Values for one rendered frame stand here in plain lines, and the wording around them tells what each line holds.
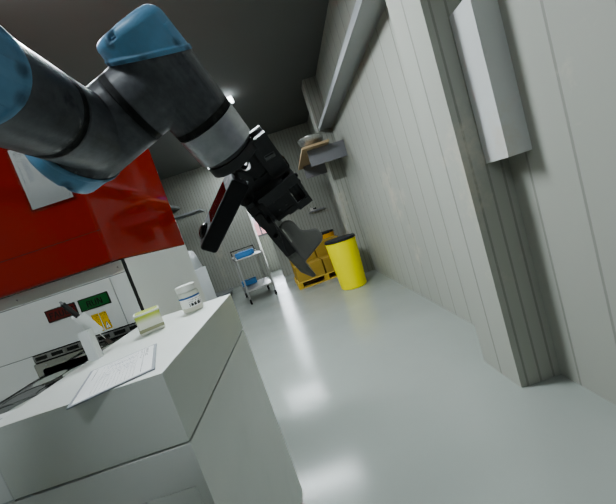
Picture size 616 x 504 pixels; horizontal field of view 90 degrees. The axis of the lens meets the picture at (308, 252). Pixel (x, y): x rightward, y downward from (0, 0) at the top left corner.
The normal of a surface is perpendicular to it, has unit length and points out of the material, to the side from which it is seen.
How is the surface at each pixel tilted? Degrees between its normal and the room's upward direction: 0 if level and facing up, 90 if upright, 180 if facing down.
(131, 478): 90
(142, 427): 90
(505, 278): 90
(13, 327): 90
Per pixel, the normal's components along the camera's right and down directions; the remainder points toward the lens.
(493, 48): 0.06, 0.10
